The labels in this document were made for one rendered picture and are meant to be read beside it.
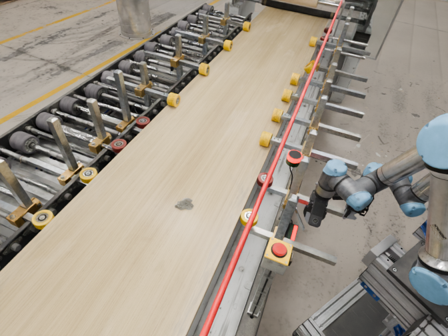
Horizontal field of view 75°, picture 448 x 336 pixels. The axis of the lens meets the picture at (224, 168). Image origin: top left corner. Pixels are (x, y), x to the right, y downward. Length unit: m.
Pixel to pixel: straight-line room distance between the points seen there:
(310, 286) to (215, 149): 1.21
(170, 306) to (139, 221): 0.38
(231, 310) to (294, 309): 0.81
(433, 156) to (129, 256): 1.04
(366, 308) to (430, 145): 1.43
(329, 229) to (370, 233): 0.33
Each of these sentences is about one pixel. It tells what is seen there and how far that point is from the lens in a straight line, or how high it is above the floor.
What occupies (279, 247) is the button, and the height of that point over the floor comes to 1.23.
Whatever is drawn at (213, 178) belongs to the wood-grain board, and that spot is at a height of 0.90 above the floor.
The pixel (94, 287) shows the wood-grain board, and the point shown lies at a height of 0.90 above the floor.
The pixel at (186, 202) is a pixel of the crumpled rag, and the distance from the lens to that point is 1.33.
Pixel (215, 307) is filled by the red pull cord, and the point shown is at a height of 1.65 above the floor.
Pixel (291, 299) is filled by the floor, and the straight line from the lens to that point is 2.18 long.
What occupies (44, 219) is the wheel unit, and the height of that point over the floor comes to 0.90.
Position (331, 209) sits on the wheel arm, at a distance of 1.51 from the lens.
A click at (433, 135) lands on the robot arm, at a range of 0.82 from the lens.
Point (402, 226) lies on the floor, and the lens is 2.88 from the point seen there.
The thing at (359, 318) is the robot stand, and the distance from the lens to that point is 2.06.
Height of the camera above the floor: 1.98
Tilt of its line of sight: 46 degrees down
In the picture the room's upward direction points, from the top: 6 degrees clockwise
